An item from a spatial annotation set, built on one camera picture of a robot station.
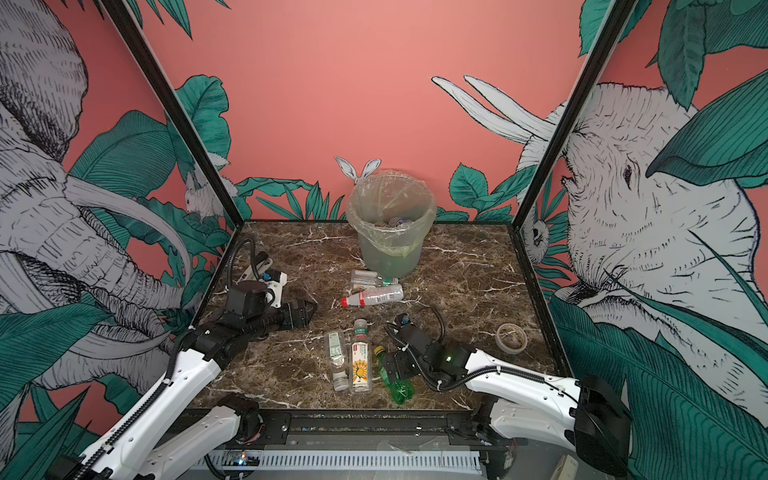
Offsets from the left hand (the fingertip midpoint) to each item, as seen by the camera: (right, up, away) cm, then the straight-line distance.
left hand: (303, 303), depth 77 cm
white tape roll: (+60, -13, +14) cm, 63 cm away
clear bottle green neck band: (+13, +4, +24) cm, 28 cm away
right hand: (+24, -15, +1) cm, 28 cm away
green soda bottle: (+26, -22, -2) cm, 34 cm away
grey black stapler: (-23, +9, +27) cm, 37 cm away
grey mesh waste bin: (+18, +11, +25) cm, 32 cm away
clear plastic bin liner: (+24, +29, +29) cm, 48 cm away
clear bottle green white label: (+7, -15, +5) cm, 17 cm away
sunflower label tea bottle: (+15, -16, +3) cm, 22 cm away
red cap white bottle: (+20, 0, +17) cm, 26 cm away
